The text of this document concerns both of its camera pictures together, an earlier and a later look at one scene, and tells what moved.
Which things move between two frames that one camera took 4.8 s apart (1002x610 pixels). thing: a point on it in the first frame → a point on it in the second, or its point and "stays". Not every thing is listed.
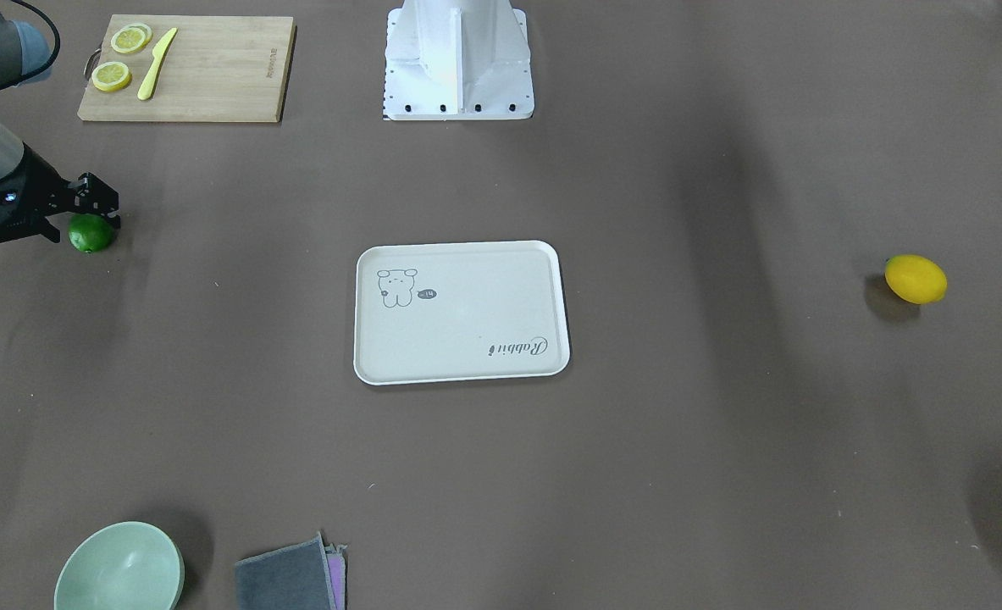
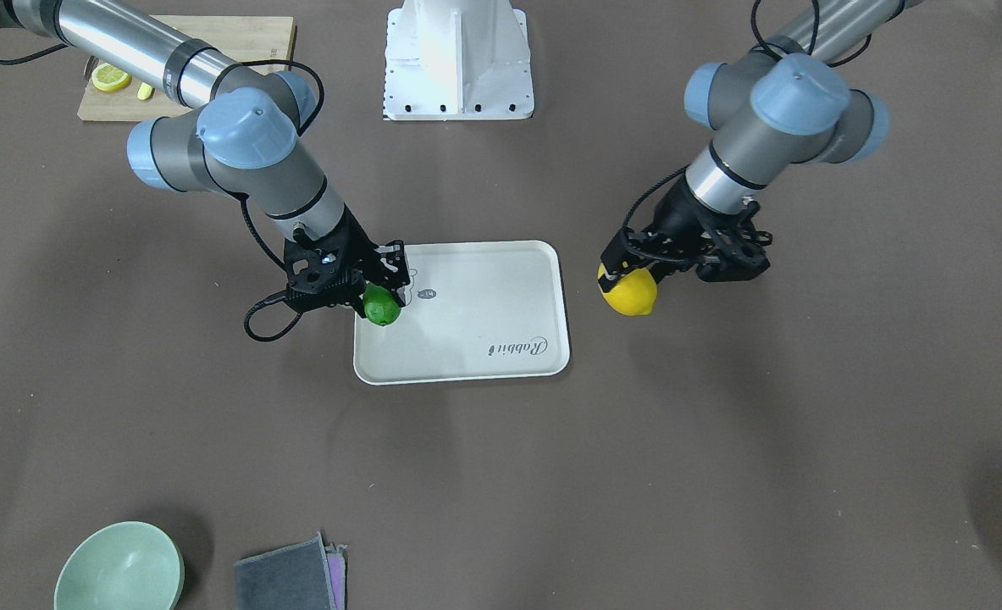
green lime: [90, 233] → [379, 306]
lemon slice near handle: [111, 76] stays
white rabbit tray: [431, 312] stays
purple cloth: [336, 562] stays
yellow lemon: [915, 279] → [633, 294]
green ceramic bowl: [125, 566] stays
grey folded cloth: [301, 576] stays
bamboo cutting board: [215, 69] stays
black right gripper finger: [90, 194] → [390, 268]
